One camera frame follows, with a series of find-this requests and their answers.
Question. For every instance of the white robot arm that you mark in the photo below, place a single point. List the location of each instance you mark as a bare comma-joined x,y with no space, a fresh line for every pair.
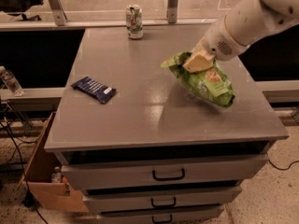
246,23

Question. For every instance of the dark blue snack packet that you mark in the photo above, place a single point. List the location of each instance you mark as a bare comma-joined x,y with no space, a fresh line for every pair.
95,89

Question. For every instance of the metal window frame rail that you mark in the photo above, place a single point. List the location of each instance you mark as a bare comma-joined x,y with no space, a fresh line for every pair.
112,12

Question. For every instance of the brown cardboard box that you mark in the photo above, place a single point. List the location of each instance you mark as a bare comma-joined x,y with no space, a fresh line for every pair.
39,168

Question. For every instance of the top grey drawer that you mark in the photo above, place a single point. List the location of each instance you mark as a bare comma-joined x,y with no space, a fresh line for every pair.
126,174

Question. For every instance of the small bottle in box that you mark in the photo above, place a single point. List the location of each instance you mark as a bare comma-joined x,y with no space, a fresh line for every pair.
56,176

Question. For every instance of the clear plastic water bottle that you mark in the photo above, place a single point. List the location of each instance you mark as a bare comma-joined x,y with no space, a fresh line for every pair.
10,81

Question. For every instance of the white green soda can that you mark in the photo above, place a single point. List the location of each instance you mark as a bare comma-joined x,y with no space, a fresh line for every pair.
134,23

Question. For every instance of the middle grey drawer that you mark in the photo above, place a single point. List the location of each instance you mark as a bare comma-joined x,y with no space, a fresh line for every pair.
158,199

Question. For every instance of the grey drawer cabinet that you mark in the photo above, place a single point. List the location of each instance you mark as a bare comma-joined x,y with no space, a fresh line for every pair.
152,116

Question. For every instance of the bottom grey drawer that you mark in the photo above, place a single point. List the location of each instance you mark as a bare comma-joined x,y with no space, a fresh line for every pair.
162,216

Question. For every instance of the grey drawer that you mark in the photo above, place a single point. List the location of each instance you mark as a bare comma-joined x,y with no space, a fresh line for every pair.
162,216
158,199
126,174

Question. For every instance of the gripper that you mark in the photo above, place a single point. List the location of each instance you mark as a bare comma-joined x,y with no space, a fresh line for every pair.
218,40

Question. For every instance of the green rice chip bag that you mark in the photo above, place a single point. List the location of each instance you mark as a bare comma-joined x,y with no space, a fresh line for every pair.
211,85

